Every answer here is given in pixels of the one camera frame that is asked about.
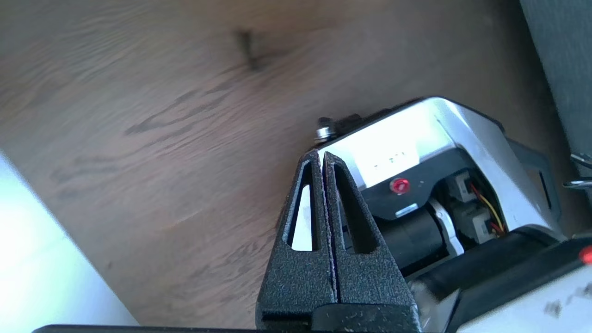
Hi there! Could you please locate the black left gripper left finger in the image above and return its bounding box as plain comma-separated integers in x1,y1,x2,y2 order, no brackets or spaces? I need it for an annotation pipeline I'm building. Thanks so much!
256,149,336,330

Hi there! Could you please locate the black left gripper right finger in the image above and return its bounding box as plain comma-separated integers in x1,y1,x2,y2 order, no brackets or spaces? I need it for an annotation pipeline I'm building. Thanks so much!
324,152,417,307

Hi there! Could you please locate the grey fabric bed frame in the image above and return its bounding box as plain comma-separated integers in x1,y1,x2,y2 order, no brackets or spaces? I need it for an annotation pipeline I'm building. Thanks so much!
520,0,592,162

